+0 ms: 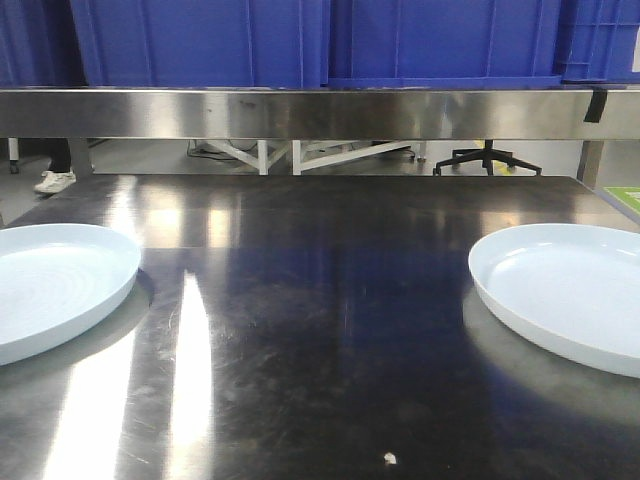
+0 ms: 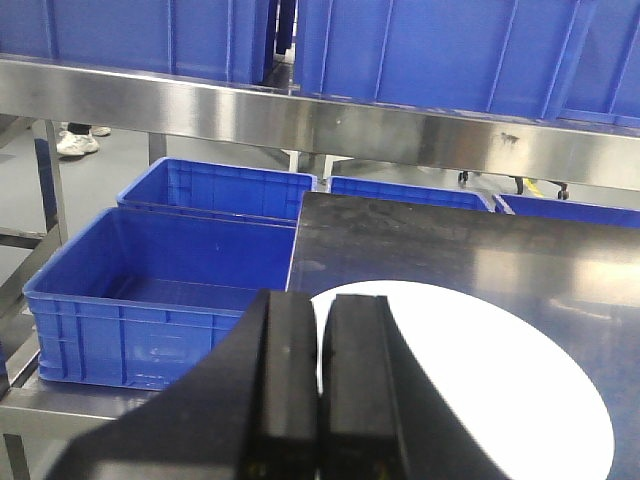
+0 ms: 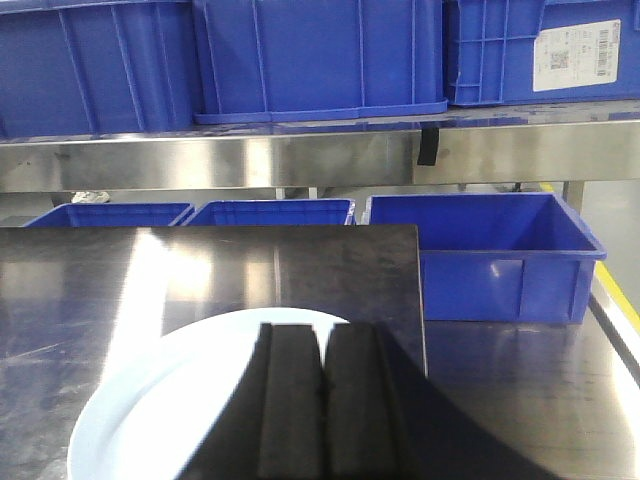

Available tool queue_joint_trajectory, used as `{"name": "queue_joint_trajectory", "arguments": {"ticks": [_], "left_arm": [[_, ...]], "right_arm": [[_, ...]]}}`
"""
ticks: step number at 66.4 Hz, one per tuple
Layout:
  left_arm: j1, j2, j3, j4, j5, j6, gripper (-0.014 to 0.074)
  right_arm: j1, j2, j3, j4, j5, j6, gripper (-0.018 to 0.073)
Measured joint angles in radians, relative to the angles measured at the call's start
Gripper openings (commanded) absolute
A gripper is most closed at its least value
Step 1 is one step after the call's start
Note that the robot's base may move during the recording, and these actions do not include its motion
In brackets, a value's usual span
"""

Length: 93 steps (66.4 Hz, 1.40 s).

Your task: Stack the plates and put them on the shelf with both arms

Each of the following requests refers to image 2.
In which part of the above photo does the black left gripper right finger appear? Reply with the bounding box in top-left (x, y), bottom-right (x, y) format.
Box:
top-left (320, 294), bottom-right (507, 479)

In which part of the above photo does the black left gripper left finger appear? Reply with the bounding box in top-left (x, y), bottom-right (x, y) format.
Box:
top-left (47, 289), bottom-right (318, 479)

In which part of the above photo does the light blue plate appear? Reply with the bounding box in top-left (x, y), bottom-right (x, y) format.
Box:
top-left (312, 280), bottom-right (615, 479)

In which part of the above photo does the steel shelf leg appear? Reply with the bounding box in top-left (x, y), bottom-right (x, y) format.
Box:
top-left (31, 120), bottom-right (68, 245)

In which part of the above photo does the near low blue crate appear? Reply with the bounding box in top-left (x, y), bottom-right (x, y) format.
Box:
top-left (24, 208), bottom-right (295, 390)

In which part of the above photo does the low blue crate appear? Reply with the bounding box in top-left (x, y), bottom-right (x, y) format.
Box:
top-left (493, 194), bottom-right (639, 229)
top-left (327, 176), bottom-right (491, 212)
top-left (24, 208), bottom-right (295, 390)
top-left (117, 157), bottom-right (317, 226)

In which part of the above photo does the left upper blue crate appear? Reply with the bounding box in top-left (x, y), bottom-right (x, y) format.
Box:
top-left (1, 1), bottom-right (277, 84)

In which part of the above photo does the right upper blue crate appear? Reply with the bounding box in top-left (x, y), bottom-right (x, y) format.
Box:
top-left (294, 1), bottom-right (639, 127)

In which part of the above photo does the stainless steel shelf rail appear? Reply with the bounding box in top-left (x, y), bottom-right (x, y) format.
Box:
top-left (1, 55), bottom-right (639, 191)

